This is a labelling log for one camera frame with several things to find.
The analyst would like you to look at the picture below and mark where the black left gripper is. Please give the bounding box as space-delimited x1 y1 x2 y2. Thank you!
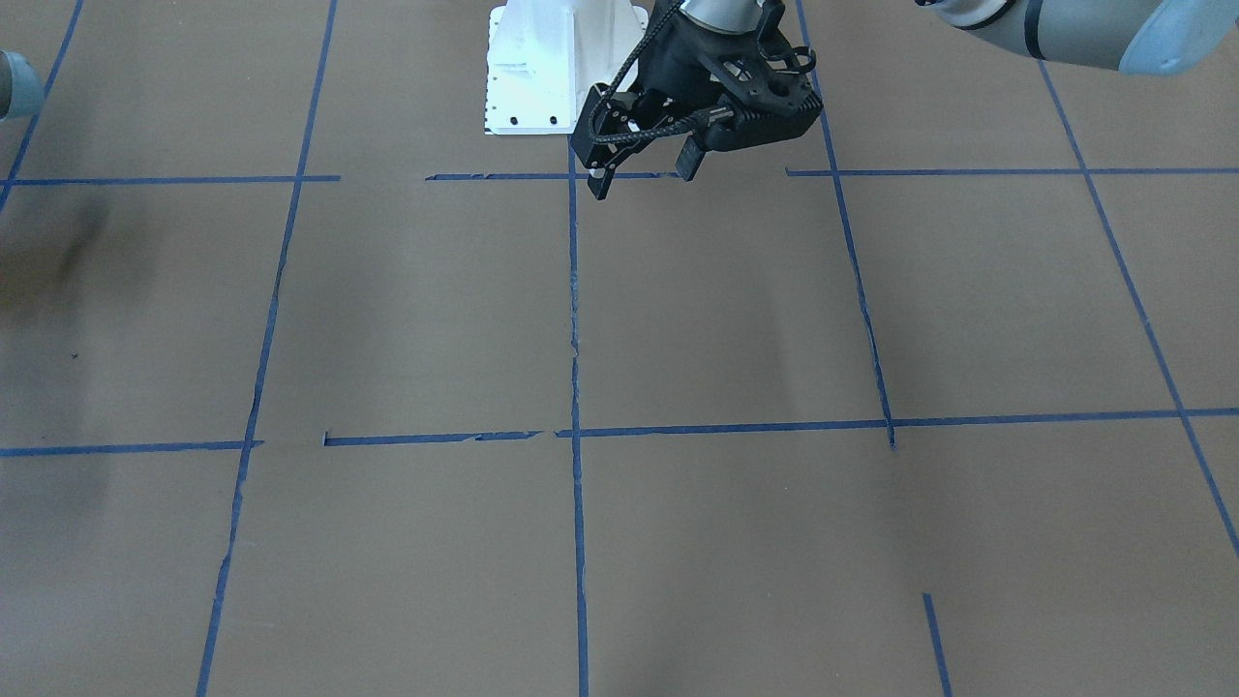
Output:
570 1 823 201

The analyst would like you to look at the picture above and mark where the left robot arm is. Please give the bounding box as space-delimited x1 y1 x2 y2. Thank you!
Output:
570 1 1238 199

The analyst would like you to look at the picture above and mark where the brown paper table cover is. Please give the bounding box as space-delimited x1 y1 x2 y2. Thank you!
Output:
2 1 1238 696

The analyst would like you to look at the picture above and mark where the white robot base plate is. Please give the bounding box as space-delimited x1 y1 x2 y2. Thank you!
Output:
484 1 650 136

